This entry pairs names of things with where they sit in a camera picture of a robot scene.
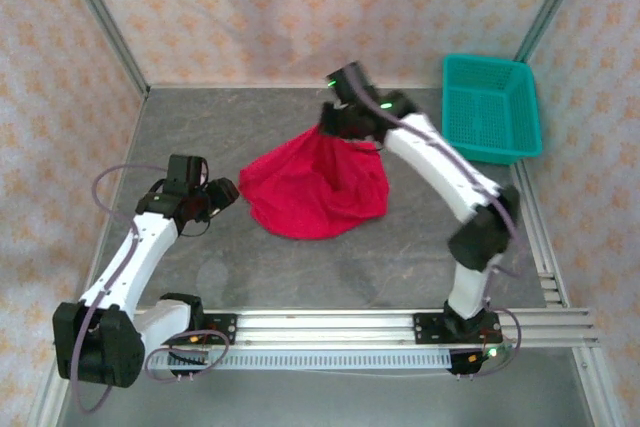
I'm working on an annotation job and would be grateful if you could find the red t-shirt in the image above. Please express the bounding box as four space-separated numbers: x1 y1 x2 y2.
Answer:
238 124 391 242

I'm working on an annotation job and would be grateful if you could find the teal plastic basket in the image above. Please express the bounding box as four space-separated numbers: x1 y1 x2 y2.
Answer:
441 53 545 167

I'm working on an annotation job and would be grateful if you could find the black right controller board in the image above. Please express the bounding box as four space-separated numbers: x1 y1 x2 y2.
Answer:
448 346 511 379

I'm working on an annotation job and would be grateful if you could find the long aluminium base rail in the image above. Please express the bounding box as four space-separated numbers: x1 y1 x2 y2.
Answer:
52 307 600 349

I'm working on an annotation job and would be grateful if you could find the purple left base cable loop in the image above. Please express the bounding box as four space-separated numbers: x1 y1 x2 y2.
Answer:
143 329 231 384

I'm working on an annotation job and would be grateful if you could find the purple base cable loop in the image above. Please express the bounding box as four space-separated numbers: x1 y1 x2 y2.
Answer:
474 309 526 378
143 329 231 384

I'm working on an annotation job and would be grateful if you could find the slotted grey cable tray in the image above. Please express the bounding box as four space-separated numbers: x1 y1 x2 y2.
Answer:
73 349 454 372

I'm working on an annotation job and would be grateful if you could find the aluminium side rail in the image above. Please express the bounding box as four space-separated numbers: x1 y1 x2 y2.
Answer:
512 161 571 309

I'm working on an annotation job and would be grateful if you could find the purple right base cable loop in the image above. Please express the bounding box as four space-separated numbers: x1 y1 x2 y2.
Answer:
474 309 526 378

